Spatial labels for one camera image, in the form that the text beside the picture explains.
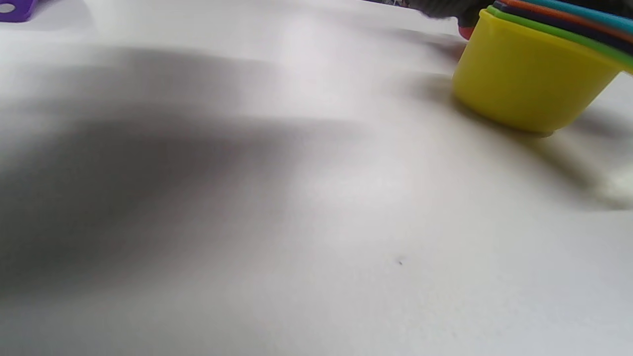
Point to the orange plastic measuring cup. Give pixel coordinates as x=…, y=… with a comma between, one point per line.
x=593, y=27

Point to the person's right hand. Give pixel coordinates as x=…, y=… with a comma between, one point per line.
x=455, y=10

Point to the light blue plastic measuring cup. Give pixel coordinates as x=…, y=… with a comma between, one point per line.
x=593, y=16

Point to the purple plastic measuring cup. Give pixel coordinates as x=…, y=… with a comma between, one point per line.
x=15, y=12

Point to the yellow plastic measuring cup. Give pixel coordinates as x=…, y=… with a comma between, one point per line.
x=524, y=84

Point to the red plastic measuring cup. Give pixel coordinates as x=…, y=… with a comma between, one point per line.
x=465, y=32

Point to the green plastic measuring cup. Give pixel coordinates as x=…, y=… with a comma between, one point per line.
x=593, y=48

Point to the navy blue plastic measuring cup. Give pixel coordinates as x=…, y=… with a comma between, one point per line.
x=593, y=37

